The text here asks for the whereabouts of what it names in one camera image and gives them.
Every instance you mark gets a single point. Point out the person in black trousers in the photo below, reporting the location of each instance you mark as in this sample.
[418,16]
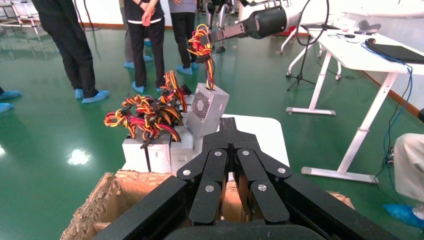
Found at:
[145,43]
[71,43]

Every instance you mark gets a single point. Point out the metal rack frame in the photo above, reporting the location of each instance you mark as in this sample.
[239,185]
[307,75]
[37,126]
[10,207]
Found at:
[23,15]

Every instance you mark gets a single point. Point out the person in beige trousers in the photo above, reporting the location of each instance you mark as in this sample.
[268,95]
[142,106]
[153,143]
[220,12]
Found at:
[410,165]

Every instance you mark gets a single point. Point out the grey headset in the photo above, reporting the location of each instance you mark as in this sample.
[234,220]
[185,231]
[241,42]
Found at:
[369,26]

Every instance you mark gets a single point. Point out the black tripod stand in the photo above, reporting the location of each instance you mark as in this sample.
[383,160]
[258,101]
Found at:
[302,66]

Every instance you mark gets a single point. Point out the black silver background robot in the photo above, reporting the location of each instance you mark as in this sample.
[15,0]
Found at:
[223,13]

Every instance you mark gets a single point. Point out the white desk with legs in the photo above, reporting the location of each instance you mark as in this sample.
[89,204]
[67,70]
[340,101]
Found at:
[344,53]

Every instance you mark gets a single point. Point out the blue shoe cover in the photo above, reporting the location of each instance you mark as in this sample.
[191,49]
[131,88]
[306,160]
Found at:
[139,88]
[78,94]
[184,70]
[10,94]
[404,215]
[161,89]
[195,66]
[148,58]
[129,65]
[96,96]
[5,107]

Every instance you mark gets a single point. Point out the brown cardboard divider box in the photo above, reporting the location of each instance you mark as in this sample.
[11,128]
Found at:
[99,205]

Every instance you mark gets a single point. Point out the person in grey trousers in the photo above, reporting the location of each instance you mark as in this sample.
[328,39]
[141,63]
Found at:
[127,46]

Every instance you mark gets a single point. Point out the black laptop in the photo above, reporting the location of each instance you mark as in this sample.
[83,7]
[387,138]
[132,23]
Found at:
[397,53]

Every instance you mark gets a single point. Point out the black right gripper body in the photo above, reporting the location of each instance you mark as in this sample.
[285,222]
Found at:
[268,22]

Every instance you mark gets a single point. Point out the black computer mouse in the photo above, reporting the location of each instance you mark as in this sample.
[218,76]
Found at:
[370,41]

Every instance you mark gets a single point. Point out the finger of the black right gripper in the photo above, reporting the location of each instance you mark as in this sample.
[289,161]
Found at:
[232,35]
[232,29]

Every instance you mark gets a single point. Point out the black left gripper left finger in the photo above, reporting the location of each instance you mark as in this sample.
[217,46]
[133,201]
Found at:
[212,165]

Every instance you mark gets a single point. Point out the person in grey top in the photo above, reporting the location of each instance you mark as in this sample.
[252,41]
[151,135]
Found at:
[184,33]

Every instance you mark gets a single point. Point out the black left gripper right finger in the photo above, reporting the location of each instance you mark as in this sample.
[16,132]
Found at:
[251,165]

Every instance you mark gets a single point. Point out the silver power supply case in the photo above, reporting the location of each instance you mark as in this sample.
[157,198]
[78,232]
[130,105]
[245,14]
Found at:
[160,155]
[185,106]
[208,109]
[182,149]
[136,155]

